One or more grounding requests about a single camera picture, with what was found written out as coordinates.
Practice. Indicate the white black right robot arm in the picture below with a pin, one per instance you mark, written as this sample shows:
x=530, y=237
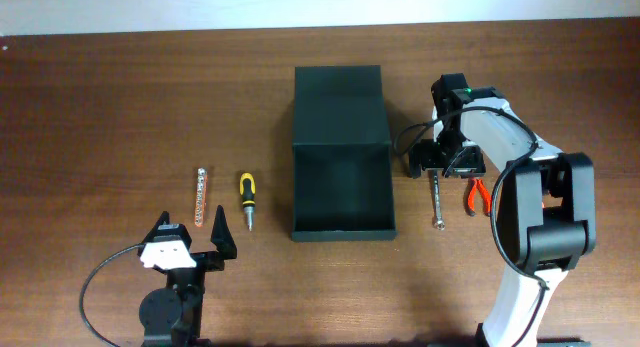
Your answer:
x=541, y=208

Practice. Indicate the orange socket rail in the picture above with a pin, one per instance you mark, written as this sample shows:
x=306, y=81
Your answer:
x=200, y=201

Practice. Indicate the silver ring wrench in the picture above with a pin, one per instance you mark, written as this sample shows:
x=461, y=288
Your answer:
x=438, y=222

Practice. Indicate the small orange pliers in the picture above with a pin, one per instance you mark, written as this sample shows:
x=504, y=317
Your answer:
x=477, y=194

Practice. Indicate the yellow black screwdriver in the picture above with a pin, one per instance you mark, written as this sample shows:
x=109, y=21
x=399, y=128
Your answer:
x=247, y=188

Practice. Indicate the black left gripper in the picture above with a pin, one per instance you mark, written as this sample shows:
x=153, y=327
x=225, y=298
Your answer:
x=221, y=239

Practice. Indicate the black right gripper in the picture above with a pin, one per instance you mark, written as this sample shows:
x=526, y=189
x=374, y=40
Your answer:
x=470, y=163

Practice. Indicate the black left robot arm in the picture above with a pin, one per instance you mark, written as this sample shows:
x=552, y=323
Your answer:
x=172, y=315

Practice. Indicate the black open box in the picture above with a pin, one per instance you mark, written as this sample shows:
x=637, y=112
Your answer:
x=341, y=148

